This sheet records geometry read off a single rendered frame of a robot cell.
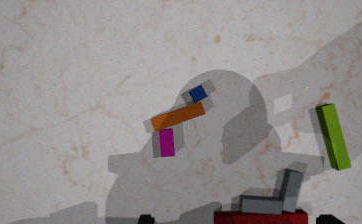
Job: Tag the dark red rectangular bar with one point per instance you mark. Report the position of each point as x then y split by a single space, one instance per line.
238 217

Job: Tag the grey rectangular rod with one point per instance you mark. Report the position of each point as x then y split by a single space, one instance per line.
260 204
290 189

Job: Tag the magenta rectangular block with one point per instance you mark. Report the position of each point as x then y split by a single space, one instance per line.
166 142

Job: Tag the small blue cube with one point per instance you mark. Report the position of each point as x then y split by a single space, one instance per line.
198 94

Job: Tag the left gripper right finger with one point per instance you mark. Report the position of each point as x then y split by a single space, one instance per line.
328 219

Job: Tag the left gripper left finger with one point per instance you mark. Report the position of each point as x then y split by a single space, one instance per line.
146 219

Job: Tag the orange rod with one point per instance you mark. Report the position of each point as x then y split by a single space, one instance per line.
177 116

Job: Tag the lime green rod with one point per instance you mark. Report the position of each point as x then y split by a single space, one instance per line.
333 137

